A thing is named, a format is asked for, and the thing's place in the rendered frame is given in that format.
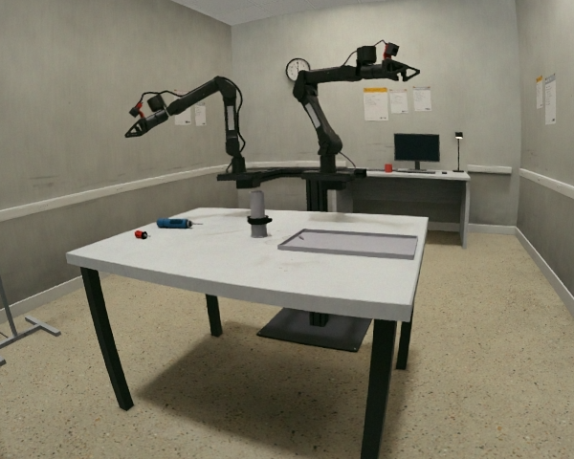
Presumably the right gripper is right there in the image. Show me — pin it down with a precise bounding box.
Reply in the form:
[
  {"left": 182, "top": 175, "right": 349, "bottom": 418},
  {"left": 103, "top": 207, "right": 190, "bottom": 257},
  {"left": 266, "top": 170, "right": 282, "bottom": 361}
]
[{"left": 125, "top": 103, "right": 159, "bottom": 138}]

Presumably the blue electric screwdriver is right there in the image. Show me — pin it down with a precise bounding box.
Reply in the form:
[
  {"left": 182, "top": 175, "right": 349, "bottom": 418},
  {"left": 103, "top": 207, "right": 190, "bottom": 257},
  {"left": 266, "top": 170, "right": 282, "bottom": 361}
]
[{"left": 157, "top": 218, "right": 203, "bottom": 229}]

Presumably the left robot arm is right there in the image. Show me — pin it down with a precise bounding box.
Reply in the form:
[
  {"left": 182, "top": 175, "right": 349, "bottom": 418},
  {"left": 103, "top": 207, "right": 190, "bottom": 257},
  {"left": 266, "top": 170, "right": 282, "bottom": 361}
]
[{"left": 293, "top": 46, "right": 378, "bottom": 176}]

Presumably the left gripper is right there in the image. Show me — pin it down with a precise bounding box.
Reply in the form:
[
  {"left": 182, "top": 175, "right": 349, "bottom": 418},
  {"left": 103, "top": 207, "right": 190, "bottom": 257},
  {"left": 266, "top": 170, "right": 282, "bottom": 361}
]
[{"left": 372, "top": 48, "right": 420, "bottom": 82}]

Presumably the red screwdriver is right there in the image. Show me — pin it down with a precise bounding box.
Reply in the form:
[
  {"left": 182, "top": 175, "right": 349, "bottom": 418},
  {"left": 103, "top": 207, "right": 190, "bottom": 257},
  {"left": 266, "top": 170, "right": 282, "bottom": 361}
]
[{"left": 135, "top": 230, "right": 151, "bottom": 239}]

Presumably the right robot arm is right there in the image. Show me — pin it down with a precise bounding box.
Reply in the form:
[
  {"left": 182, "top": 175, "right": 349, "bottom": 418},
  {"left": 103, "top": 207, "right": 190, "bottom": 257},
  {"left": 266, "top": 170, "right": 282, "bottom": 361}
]
[{"left": 147, "top": 76, "right": 261, "bottom": 177}]

